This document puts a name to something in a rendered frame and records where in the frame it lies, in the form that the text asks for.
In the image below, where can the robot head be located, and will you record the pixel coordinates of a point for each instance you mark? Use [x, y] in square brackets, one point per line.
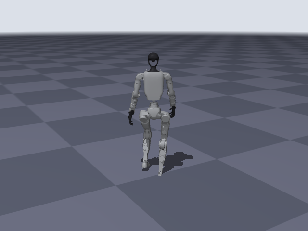
[153, 56]

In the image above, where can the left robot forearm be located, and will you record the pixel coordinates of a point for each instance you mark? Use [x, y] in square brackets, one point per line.
[133, 103]

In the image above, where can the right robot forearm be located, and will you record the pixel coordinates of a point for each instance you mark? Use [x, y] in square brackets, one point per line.
[172, 100]

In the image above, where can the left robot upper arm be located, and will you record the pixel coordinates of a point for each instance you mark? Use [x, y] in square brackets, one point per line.
[137, 85]

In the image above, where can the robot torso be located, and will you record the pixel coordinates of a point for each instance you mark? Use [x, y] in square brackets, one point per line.
[153, 89]

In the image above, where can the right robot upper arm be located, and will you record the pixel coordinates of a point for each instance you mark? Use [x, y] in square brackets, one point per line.
[169, 83]

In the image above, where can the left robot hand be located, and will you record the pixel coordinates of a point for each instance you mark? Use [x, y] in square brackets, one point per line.
[130, 116]

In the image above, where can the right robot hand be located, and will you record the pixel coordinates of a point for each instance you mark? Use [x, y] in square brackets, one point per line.
[173, 111]

